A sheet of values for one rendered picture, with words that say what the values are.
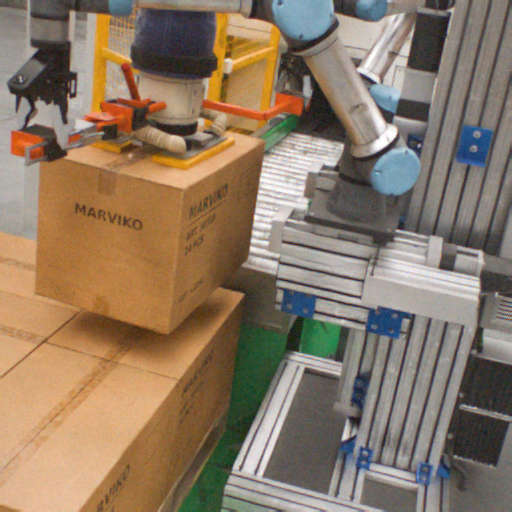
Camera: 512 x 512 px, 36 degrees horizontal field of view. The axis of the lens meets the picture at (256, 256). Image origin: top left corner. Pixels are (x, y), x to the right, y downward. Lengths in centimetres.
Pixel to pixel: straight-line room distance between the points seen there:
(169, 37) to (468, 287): 95
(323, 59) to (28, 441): 105
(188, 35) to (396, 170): 65
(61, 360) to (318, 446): 86
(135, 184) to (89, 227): 19
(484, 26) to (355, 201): 52
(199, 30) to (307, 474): 129
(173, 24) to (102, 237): 56
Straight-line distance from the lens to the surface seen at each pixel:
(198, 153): 213
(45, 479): 179
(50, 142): 165
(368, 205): 196
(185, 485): 261
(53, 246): 214
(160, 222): 195
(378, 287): 190
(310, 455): 250
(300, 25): 165
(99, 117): 188
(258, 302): 270
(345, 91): 174
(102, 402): 202
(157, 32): 208
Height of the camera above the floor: 167
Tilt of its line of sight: 23 degrees down
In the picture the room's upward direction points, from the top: 9 degrees clockwise
